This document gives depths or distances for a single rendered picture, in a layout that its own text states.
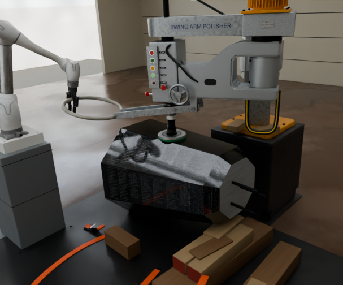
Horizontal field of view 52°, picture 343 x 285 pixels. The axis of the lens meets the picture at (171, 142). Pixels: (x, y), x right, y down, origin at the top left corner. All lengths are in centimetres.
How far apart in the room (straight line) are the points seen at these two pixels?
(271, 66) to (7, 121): 192
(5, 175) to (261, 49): 198
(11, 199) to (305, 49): 714
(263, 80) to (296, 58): 642
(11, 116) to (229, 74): 162
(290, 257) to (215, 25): 162
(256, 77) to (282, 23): 35
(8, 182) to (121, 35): 868
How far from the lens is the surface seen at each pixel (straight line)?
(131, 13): 1141
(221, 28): 232
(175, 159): 251
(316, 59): 857
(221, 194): 236
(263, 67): 233
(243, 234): 260
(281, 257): 265
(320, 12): 855
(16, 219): 300
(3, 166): 281
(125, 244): 273
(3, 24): 287
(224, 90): 238
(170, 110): 256
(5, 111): 288
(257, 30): 228
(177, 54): 242
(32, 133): 295
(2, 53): 304
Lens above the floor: 176
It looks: 21 degrees down
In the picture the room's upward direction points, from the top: 3 degrees counter-clockwise
